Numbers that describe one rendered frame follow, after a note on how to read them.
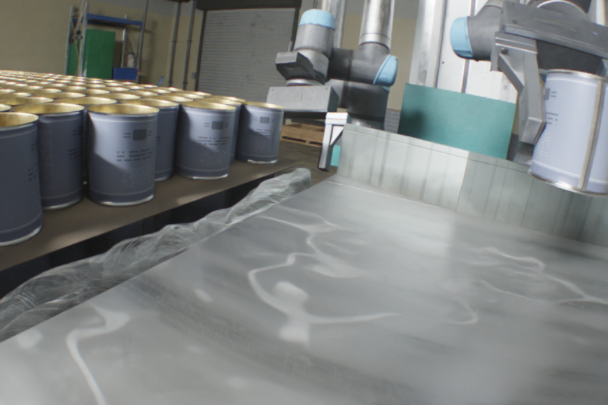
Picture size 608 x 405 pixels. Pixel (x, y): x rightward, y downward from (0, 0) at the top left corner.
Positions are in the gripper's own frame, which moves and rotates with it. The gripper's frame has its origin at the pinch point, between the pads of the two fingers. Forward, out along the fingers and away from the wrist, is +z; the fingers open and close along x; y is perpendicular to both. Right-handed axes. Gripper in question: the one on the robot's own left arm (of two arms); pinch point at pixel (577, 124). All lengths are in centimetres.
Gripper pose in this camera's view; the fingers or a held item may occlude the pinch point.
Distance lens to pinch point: 29.3
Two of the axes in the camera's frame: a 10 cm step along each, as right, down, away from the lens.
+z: -3.8, 8.1, -4.5
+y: 2.1, 5.5, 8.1
